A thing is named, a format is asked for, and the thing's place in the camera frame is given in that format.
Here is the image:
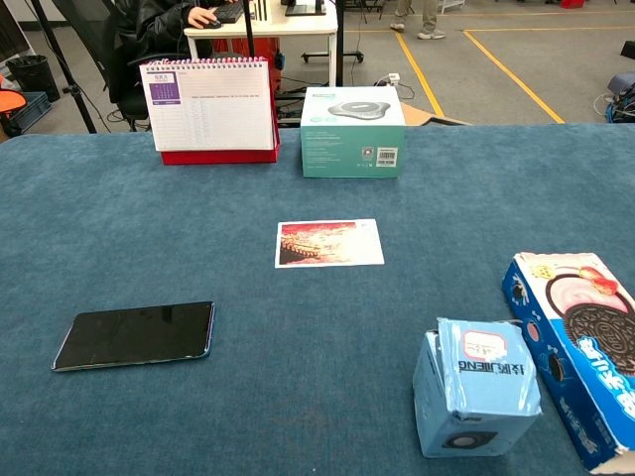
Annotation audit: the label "smartphone black screen blue back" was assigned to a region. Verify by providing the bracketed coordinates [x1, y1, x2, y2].
[51, 300, 217, 373]

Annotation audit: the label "white-bordered red photo postcard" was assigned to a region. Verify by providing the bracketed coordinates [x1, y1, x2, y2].
[274, 218, 386, 270]

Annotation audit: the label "blue table cloth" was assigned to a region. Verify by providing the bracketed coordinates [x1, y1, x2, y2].
[0, 122, 635, 476]

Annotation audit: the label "teal white speakerphone box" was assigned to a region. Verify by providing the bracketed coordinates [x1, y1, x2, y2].
[300, 86, 406, 179]

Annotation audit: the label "brown cardboard sheet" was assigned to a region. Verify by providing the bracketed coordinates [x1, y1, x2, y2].
[399, 101, 472, 127]

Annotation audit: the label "spiral desk calendar red base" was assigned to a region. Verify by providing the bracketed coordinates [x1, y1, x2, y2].
[139, 56, 282, 167]

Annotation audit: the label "black pole on wheeled base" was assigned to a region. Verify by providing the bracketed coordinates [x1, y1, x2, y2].
[301, 0, 365, 88]

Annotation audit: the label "red box under desk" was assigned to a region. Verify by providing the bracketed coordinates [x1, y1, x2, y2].
[212, 37, 280, 93]

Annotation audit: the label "white desk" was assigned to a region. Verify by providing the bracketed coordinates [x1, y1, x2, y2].
[183, 0, 339, 88]

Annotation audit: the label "light blue small carton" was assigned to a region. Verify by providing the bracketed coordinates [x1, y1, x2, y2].
[412, 316, 543, 459]

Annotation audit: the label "thin black upright pole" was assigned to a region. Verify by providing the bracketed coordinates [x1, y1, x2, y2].
[241, 0, 257, 59]

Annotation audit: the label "black monitor base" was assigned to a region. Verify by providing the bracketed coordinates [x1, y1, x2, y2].
[284, 0, 327, 18]

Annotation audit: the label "black office chair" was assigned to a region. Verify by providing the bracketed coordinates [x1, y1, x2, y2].
[52, 0, 191, 133]

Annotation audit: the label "black keyboard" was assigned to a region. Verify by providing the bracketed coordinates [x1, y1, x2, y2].
[211, 1, 246, 25]

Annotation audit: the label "standing person legs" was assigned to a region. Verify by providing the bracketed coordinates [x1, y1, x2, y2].
[389, 0, 446, 41]

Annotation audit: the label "seated person in black jacket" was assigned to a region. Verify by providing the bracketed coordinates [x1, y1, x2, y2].
[107, 0, 234, 105]

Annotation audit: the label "blue Oreo cookie box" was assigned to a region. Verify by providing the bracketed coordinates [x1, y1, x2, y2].
[501, 251, 635, 473]

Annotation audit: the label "blue plastic crate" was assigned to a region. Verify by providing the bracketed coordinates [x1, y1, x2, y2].
[9, 90, 54, 134]

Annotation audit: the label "black tripod stand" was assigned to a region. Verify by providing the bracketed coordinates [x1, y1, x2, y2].
[29, 0, 98, 134]

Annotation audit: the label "black trash bin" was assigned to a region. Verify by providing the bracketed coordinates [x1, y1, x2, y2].
[5, 55, 62, 104]

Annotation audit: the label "orange object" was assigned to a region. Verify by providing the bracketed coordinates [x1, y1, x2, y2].
[0, 73, 28, 121]

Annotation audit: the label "grey blue bag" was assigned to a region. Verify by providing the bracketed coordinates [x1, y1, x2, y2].
[607, 70, 635, 96]

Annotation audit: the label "tangle of cables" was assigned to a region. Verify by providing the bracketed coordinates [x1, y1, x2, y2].
[593, 91, 635, 123]

